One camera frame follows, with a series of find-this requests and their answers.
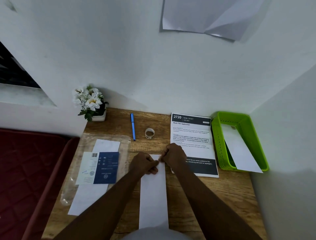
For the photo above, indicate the person's left hand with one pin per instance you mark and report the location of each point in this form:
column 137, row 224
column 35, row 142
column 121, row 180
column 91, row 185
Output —
column 144, row 164

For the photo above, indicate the person's right hand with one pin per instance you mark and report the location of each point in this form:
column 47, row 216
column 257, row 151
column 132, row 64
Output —
column 175, row 157

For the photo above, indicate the printed paper sheet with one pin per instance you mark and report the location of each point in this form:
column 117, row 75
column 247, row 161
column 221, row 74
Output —
column 192, row 133

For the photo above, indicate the small clear tape roll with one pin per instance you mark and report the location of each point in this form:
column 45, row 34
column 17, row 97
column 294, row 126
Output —
column 146, row 134

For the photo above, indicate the single white envelope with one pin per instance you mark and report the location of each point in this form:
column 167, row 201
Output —
column 153, row 200
column 242, row 150

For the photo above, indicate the green plastic tray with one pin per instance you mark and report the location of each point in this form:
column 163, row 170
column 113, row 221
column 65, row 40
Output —
column 218, row 148

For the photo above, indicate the stack of white envelopes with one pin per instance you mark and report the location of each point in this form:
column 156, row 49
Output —
column 86, row 197

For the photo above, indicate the person's right forearm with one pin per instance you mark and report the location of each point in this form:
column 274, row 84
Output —
column 212, row 207

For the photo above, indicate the person's left forearm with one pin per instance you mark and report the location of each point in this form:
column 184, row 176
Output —
column 103, row 210

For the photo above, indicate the clear plastic bag with card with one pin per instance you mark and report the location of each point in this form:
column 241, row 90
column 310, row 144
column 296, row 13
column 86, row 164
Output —
column 124, row 153

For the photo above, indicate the person's grey shirt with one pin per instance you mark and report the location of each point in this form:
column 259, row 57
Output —
column 158, row 235

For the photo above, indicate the blue pen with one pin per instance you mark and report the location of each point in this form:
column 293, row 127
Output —
column 133, row 127

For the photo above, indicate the potted white flower plant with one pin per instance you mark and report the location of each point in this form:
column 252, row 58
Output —
column 90, row 101

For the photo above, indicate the dark red mattress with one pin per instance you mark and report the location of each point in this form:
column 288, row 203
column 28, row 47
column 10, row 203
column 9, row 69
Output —
column 27, row 185

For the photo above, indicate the dark window with grille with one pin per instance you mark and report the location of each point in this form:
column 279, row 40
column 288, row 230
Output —
column 12, row 71

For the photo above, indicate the white paper sheet on wall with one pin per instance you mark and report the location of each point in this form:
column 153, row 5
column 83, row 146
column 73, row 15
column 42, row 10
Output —
column 192, row 12

